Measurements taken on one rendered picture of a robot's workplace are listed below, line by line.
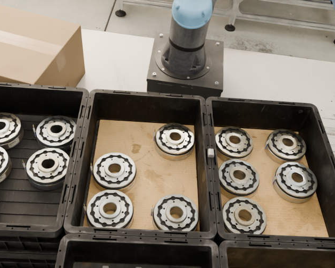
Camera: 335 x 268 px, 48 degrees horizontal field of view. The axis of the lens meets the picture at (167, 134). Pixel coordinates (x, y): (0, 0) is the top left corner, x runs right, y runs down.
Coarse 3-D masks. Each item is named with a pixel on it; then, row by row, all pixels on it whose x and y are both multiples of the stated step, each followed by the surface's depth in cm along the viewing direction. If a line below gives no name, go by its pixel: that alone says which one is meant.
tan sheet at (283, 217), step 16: (256, 144) 103; (256, 160) 100; (272, 160) 100; (304, 160) 101; (272, 176) 97; (256, 192) 93; (272, 192) 94; (272, 208) 91; (288, 208) 91; (304, 208) 91; (320, 208) 92; (272, 224) 88; (288, 224) 88; (304, 224) 89; (320, 224) 89
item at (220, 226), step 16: (208, 112) 96; (208, 128) 92; (320, 128) 95; (224, 240) 74; (240, 240) 74; (256, 240) 74; (272, 240) 74; (288, 240) 75; (304, 240) 75; (320, 240) 75
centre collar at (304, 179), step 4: (288, 172) 94; (292, 172) 94; (296, 172) 94; (300, 172) 94; (288, 176) 93; (304, 176) 93; (288, 180) 92; (292, 180) 92; (304, 180) 92; (292, 184) 92; (296, 184) 91; (300, 184) 91; (304, 184) 92
